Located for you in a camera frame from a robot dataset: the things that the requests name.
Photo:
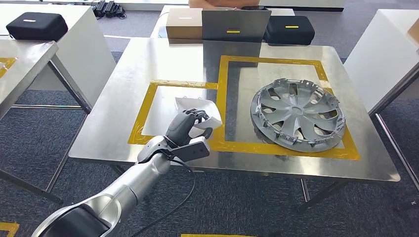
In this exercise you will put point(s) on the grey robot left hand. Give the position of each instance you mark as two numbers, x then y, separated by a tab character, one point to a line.
180	127

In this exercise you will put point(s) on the white plastic shell part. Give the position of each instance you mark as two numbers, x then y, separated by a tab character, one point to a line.
193	104

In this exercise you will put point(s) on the person's forearm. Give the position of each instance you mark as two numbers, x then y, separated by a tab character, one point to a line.
222	3

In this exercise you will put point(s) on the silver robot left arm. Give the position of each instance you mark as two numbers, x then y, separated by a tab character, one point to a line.
137	183

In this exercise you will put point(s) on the stainless steel table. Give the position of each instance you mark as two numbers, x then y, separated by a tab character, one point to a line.
19	72
131	98
396	150

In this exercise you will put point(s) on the brown cardboard box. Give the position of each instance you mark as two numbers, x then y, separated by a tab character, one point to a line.
183	24

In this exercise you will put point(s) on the silver wheel hubcap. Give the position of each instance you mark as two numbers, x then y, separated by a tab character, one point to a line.
294	114

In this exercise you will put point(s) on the black power adapters pile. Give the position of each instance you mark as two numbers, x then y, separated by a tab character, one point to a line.
108	9

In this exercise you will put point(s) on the black carry case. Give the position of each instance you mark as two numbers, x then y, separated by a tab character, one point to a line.
289	31
36	26

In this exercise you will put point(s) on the open cardboard carton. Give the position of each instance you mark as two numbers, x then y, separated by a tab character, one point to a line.
415	31

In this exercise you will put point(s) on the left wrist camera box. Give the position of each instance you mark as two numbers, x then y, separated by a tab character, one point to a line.
191	150

